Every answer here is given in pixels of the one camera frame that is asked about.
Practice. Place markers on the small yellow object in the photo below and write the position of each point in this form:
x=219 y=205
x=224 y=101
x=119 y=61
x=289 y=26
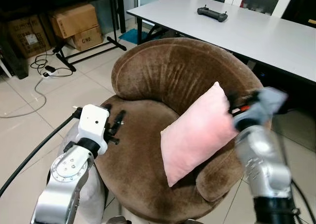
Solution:
x=312 y=21

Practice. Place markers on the pink pillow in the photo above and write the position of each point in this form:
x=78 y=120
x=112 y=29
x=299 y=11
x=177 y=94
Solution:
x=197 y=135

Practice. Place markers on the black remote controller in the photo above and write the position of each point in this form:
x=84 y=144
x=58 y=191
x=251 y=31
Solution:
x=212 y=14

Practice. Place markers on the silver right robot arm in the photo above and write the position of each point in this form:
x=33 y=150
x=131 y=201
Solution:
x=261 y=169

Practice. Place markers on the white table with black legs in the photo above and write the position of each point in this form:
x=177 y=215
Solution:
x=247 y=31

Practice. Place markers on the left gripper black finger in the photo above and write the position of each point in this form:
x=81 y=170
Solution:
x=113 y=140
x=120 y=119

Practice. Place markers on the white power strip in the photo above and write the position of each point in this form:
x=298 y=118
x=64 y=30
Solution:
x=47 y=74

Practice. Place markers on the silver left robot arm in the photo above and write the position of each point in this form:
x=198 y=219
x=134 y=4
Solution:
x=64 y=184

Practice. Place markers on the blue floor mat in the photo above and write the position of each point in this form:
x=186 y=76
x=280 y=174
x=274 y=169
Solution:
x=131 y=36

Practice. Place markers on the grey pillow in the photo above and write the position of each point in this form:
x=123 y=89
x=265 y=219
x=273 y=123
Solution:
x=94 y=194

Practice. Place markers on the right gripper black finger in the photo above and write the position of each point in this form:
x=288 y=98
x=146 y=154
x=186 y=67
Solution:
x=228 y=101

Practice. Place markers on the small printed cardboard box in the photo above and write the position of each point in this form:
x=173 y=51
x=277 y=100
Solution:
x=89 y=39

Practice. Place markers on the cardboard box with white label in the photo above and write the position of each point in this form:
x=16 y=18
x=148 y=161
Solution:
x=24 y=34

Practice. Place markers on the brown round velvet sofa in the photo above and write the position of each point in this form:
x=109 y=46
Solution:
x=148 y=174

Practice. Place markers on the black metal clothes rack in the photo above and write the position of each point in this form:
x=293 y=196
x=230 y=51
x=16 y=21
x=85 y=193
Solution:
x=119 y=17

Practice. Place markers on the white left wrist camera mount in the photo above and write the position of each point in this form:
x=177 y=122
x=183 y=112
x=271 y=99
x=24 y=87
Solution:
x=91 y=123

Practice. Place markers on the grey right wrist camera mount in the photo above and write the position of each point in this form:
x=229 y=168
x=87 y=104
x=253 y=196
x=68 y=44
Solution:
x=269 y=100

